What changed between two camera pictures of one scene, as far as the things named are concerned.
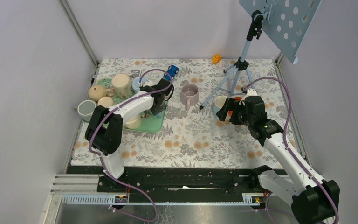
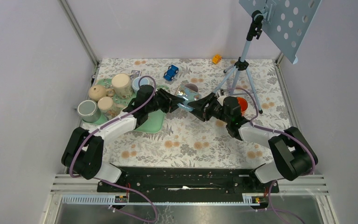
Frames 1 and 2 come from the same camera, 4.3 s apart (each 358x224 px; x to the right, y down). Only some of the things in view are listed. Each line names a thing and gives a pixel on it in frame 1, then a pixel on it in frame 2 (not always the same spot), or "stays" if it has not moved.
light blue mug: [218, 104] stays
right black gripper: [230, 104] → [200, 111]
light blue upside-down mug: [136, 84] stays
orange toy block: [216, 59] stays
